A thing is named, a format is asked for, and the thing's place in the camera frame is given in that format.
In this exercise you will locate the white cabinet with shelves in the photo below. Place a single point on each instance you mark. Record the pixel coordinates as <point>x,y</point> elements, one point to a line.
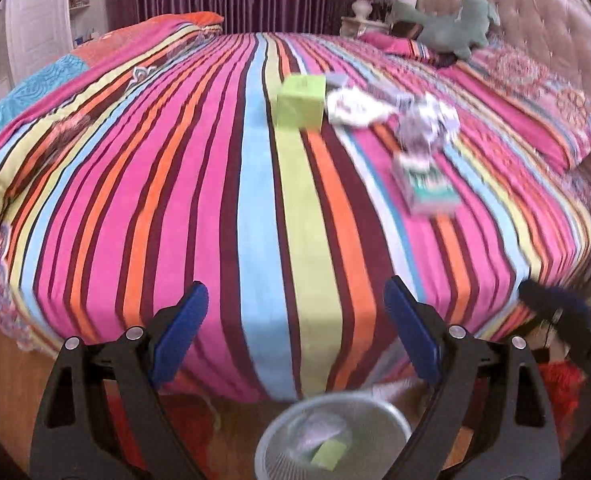
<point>35,33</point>

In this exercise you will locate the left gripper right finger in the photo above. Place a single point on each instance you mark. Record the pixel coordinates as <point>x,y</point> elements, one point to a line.
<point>516,437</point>

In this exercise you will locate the white plastic mesh wastebasket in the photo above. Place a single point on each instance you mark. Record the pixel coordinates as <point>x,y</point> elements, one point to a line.
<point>379,430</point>

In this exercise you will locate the floral pink pillow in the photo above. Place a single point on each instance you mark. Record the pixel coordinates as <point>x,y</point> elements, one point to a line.
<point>545,109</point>

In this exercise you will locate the white plastic bag wrapper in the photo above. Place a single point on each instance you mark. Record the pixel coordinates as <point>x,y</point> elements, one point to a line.
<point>353,107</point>

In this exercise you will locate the green forest tissue pack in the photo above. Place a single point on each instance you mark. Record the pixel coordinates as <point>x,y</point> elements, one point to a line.
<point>424,187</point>

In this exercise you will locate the cream bedside table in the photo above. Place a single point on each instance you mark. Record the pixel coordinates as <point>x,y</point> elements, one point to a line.
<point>355,27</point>

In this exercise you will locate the white small carton box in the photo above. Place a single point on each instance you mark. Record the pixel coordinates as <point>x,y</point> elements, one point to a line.
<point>336,81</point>

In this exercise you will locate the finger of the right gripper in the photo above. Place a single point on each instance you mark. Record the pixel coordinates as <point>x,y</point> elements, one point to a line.
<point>556,305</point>

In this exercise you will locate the green plush dinosaur toy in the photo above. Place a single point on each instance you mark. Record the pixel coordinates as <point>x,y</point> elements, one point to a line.
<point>457,34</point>

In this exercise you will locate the striped small pillow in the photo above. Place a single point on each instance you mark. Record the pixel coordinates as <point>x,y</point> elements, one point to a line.
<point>403,47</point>

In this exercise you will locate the red shaggy rug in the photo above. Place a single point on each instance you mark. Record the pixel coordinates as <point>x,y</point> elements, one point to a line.
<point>563,382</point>

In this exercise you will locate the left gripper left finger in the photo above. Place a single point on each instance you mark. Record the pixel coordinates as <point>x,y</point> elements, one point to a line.
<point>74,437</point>

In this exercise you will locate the colourful striped bedspread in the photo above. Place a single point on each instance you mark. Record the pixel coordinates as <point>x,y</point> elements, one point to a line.
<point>124,181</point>

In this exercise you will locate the green cardboard box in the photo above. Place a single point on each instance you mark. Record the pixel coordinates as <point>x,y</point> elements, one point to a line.
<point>300,102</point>
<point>329,454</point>

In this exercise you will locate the white paper ball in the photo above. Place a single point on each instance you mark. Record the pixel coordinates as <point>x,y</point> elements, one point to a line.
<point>427,124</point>

